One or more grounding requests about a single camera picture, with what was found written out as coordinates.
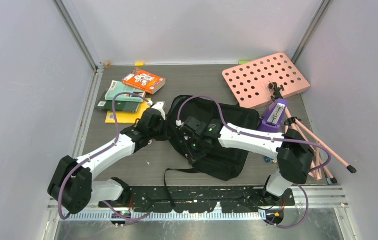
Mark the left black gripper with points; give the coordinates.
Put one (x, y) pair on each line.
(164, 136)

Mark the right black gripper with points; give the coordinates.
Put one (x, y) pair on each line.
(187, 140)

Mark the black backpack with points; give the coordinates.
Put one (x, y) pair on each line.
(221, 163)

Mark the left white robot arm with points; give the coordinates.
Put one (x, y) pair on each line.
(73, 183)

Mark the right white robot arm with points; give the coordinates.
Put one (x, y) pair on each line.
(294, 158)

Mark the yellow book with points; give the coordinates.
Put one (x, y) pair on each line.
(126, 117)

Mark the orange book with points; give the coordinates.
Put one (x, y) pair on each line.
(144, 81)

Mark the teal book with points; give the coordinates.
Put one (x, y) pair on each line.
(117, 87)

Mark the dark green book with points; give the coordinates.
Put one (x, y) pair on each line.
(120, 106)

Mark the yellow block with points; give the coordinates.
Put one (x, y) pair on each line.
(139, 64)

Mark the colourful toy train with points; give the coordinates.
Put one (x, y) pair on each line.
(270, 160)

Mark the small wooden cork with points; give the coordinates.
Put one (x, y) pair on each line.
(107, 64)

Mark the pink perforated stand board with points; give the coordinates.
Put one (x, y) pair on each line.
(251, 82)

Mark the purple metronome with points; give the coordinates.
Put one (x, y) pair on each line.
(273, 116)

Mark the green block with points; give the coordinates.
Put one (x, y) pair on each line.
(244, 62)

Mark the pink tripod legs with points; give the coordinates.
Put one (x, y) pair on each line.
(318, 166)

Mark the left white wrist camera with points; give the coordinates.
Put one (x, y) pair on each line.
(159, 106)

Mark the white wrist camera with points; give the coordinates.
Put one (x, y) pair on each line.
(179, 123)
(159, 106)

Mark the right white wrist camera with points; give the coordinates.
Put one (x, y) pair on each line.
(179, 123)

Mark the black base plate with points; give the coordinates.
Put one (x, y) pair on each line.
(198, 199)

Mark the slotted aluminium rail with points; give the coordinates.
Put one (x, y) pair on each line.
(215, 215)

